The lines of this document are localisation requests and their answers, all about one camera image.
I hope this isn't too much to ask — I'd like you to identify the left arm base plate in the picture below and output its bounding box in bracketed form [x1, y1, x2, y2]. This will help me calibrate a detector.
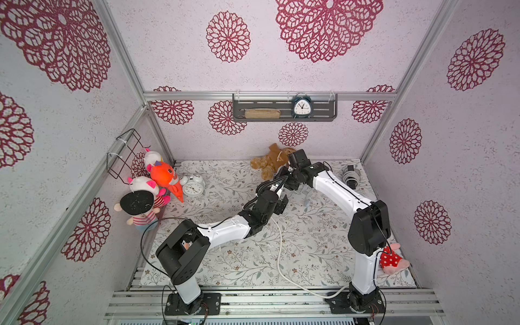
[164, 292, 222, 316]

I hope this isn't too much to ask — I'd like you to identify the black wire basket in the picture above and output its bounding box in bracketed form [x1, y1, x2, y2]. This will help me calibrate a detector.
[105, 129, 150, 185]

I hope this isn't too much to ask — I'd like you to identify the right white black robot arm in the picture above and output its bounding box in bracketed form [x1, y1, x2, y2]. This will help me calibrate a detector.
[288, 150, 391, 298]

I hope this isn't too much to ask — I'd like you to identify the black power strip white cord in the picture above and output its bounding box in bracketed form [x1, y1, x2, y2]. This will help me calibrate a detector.
[342, 164, 362, 191]

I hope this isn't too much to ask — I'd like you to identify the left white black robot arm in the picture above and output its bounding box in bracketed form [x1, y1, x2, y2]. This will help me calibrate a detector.
[156, 175, 288, 305]

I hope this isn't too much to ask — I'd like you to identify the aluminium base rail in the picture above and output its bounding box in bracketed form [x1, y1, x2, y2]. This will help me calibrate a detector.
[102, 268, 445, 321]

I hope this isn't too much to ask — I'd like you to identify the teal alarm clock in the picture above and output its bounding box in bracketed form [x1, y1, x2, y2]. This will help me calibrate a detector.
[291, 96, 313, 119]

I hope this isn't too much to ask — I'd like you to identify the brown teddy bear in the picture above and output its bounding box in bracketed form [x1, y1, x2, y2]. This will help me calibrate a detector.
[250, 144, 296, 181]

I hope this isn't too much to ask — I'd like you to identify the pink red dotted plush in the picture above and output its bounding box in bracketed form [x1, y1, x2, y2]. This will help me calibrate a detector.
[380, 243, 410, 275]

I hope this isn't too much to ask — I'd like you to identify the pink striped pig plush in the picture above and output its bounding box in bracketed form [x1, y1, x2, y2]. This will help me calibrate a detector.
[120, 176, 171, 232]

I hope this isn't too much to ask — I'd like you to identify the white round alarm clock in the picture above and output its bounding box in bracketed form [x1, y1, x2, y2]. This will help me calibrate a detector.
[180, 174, 206, 197]

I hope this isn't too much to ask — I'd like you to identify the black-haired doll plush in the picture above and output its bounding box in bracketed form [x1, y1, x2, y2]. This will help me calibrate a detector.
[114, 190, 160, 228]

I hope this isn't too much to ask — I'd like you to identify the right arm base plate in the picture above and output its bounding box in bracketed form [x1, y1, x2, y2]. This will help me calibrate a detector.
[325, 291, 386, 314]

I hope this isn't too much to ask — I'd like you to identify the white owl plush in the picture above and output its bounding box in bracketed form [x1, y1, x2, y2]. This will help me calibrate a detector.
[144, 148, 163, 167]

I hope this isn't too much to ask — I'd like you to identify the grey wall shelf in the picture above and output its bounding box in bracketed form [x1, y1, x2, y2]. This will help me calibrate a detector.
[232, 93, 337, 122]

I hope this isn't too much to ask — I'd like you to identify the orange fox plush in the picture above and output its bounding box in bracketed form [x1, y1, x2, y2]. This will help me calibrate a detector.
[146, 161, 184, 203]

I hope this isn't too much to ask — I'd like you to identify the beige pouch on shelf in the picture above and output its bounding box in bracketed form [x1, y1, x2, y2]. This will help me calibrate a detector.
[245, 108, 281, 120]

